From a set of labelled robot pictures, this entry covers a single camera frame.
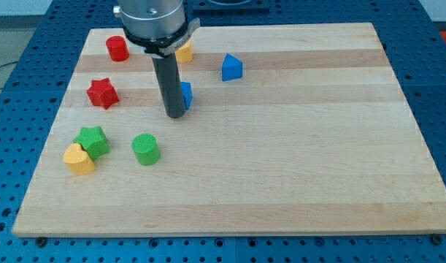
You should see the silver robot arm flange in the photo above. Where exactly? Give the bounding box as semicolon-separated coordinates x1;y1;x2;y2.
113;0;201;58

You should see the yellow block behind arm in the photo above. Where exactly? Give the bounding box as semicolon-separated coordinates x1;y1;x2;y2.
175;40;193;64

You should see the blue cube block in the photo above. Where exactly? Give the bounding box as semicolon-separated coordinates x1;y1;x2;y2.
181;82;193;110

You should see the blue triangular prism block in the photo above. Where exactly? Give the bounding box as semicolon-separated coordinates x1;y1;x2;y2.
221;53;243;82

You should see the wooden board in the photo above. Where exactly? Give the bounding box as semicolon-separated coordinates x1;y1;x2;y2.
12;23;446;237

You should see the green cylinder block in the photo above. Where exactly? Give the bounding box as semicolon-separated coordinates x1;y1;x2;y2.
131;134;161;166

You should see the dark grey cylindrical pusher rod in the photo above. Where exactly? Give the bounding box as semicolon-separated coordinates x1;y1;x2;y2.
153;53;186;118

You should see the red star block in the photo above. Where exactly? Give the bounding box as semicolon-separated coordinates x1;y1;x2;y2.
86;77;120;110

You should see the green star block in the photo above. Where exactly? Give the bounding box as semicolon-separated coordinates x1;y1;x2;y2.
73;126;110;161

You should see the red cylinder block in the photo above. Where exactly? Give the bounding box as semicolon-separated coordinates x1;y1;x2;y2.
106;36;130;61

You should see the yellow heart block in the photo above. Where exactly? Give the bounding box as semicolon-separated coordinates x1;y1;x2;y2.
63;143;96;175

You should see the black cable on floor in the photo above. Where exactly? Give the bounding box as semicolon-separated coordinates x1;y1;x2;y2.
0;60;18;91

